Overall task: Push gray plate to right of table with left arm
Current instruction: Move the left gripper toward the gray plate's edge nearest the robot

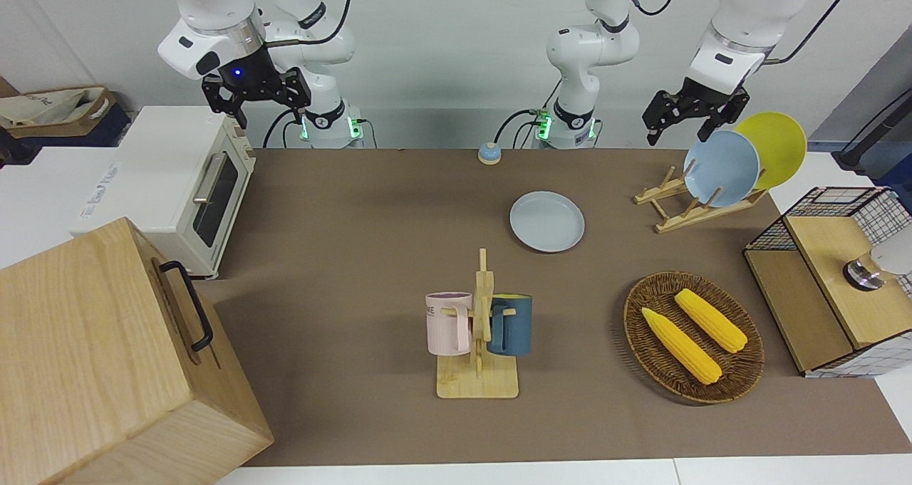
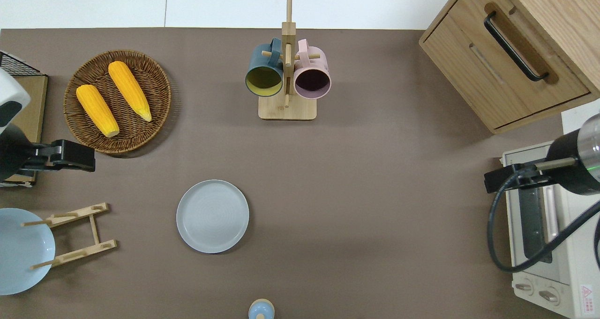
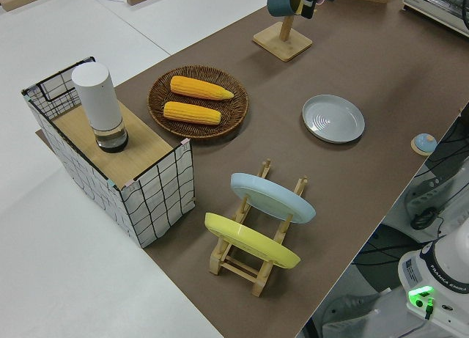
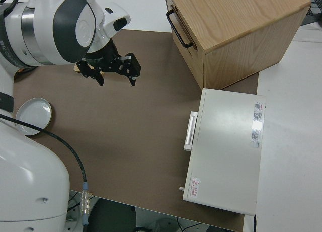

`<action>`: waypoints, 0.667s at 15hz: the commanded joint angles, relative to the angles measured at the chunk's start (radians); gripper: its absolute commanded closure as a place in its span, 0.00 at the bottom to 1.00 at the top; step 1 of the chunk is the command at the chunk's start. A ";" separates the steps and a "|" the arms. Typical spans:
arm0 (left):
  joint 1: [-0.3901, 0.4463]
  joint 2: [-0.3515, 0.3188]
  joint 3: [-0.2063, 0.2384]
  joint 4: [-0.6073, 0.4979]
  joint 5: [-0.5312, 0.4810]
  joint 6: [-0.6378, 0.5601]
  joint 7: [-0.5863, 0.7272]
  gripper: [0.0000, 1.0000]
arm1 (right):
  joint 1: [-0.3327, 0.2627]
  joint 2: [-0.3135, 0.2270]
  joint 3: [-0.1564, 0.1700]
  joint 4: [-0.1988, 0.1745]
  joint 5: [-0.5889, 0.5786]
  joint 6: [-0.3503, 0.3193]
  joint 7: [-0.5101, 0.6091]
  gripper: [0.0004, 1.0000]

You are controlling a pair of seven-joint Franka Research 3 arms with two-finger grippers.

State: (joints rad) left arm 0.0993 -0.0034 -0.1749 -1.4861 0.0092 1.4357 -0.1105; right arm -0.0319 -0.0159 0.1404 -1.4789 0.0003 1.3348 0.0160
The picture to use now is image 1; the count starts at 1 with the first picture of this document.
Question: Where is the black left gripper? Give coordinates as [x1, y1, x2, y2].
[643, 78, 751, 147]

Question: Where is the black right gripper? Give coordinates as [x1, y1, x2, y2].
[202, 43, 312, 130]

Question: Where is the gray plate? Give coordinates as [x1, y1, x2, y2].
[509, 191, 586, 254]

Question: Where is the light blue plate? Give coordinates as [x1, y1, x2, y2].
[683, 130, 761, 209]

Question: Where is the wooden plate rack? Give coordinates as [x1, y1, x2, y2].
[634, 166, 770, 234]

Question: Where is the yellow plate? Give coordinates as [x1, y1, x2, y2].
[734, 112, 808, 191]

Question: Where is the white toaster oven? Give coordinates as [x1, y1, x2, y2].
[69, 105, 257, 281]

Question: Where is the brown table mat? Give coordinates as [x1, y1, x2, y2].
[212, 147, 912, 467]

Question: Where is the cardboard box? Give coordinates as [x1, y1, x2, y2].
[0, 86, 118, 140]

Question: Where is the yellow corn cob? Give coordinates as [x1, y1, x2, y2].
[641, 307, 723, 385]
[674, 288, 749, 354]

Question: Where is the black stand pole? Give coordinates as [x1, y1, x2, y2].
[832, 90, 912, 174]

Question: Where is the brown wicker basket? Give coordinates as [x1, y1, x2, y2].
[623, 271, 765, 405]

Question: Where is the white paper bag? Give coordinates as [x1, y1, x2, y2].
[0, 89, 95, 127]

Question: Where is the white cup with silver rim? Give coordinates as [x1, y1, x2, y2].
[843, 237, 912, 292]

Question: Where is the dark blue mug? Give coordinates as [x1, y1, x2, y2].
[488, 294, 534, 358]

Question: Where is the pink mug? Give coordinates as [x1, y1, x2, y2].
[425, 291, 475, 358]

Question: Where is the wooden mug tree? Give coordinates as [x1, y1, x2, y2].
[436, 248, 519, 400]

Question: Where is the black right arm base cable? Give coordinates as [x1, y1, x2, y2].
[261, 108, 301, 150]

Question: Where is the black arm base cable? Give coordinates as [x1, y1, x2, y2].
[261, 108, 301, 150]
[494, 106, 554, 150]

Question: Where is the black left arm base cable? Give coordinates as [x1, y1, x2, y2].
[494, 106, 554, 150]

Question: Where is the wire mesh wooden shelf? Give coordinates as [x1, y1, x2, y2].
[742, 186, 912, 380]

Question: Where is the wooden box with black handle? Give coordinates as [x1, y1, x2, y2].
[0, 217, 275, 485]

